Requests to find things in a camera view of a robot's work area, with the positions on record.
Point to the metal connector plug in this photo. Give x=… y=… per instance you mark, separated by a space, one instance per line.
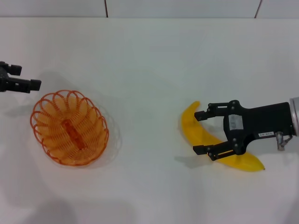
x=279 y=140

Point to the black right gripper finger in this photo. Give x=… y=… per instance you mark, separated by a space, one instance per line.
x=210 y=112
x=217 y=150

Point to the yellow banana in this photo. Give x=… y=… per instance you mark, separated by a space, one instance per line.
x=194 y=131

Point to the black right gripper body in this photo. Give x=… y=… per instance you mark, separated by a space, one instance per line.
x=261 y=121

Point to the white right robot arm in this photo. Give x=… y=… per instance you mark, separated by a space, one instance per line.
x=294 y=116

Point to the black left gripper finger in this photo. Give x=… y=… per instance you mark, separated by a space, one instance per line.
x=15 y=70
x=23 y=85

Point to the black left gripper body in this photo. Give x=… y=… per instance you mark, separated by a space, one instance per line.
x=4 y=81

